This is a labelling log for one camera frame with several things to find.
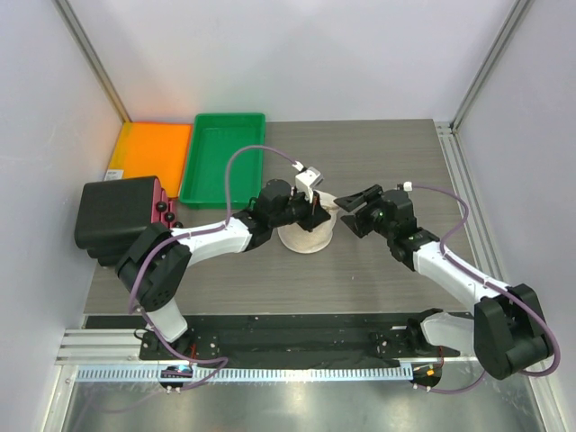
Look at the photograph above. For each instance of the left aluminium frame post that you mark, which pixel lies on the left aluminium frame post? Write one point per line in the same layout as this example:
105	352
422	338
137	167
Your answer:
87	49

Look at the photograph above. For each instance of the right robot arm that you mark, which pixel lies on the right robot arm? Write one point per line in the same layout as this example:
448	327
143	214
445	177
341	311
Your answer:
509	330

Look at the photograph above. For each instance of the front aluminium rail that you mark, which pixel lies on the front aluminium rail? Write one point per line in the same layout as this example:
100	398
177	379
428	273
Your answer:
119	340

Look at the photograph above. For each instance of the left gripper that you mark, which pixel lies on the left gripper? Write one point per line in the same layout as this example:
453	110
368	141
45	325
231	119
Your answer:
315	214

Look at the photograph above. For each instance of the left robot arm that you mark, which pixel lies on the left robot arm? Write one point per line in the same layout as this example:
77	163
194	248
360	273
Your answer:
156	262

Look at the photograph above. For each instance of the orange clip file folder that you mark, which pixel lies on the orange clip file folder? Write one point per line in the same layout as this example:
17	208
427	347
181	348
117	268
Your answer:
151	149

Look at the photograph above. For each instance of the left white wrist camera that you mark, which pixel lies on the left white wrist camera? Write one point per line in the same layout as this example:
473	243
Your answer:
306	180

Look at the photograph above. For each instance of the white slotted cable duct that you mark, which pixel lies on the white slotted cable duct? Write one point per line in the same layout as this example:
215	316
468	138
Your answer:
163	373

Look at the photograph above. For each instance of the aluminium frame post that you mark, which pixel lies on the aluminium frame post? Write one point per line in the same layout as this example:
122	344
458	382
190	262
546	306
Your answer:
87	49
504	36

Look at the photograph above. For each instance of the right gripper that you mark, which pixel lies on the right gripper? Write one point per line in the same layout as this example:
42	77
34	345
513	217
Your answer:
353	202

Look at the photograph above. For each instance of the right aluminium frame post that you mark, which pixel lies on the right aluminium frame post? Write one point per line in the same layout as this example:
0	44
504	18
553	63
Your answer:
504	36

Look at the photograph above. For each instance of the black pink drawer unit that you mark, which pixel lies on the black pink drawer unit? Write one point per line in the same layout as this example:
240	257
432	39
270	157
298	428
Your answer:
112	214

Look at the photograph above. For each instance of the green plastic tray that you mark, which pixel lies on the green plastic tray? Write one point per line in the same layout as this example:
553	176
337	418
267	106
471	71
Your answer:
216	137

